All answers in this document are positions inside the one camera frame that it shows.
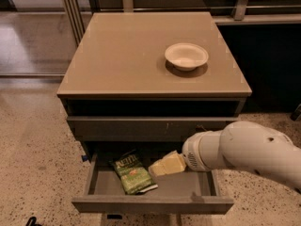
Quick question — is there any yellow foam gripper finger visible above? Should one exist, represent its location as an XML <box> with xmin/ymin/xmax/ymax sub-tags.
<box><xmin>149</xmin><ymin>164</ymin><xmax>166</xmax><ymax>176</ymax></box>

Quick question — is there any green jalapeno chip bag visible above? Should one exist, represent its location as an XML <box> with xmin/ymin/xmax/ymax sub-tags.
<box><xmin>110</xmin><ymin>151</ymin><xmax>158</xmax><ymax>195</ymax></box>

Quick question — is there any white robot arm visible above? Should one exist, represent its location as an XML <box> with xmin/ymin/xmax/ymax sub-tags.
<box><xmin>149</xmin><ymin>121</ymin><xmax>301</xmax><ymax>191</ymax></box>

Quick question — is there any open grey middle drawer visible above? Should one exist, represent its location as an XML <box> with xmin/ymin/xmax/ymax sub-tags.
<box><xmin>72</xmin><ymin>152</ymin><xmax>233</xmax><ymax>215</ymax></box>

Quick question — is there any grey drawer cabinet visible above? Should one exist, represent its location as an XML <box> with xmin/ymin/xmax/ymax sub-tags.
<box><xmin>55</xmin><ymin>11</ymin><xmax>253</xmax><ymax>226</ymax></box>

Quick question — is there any blue cabinet side knob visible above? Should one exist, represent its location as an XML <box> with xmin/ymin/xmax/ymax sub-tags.
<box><xmin>81</xmin><ymin>155</ymin><xmax>88</xmax><ymax>162</ymax></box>

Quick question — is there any white paper bowl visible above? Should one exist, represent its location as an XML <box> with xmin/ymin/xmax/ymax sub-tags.
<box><xmin>165</xmin><ymin>43</ymin><xmax>209</xmax><ymax>72</ymax></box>

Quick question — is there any black object on floor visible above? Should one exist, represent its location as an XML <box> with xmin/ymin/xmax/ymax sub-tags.
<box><xmin>25</xmin><ymin>217</ymin><xmax>41</xmax><ymax>226</ymax></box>

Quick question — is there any metal shelving frame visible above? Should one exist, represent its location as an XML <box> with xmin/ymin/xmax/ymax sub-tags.
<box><xmin>62</xmin><ymin>0</ymin><xmax>301</xmax><ymax>43</ymax></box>

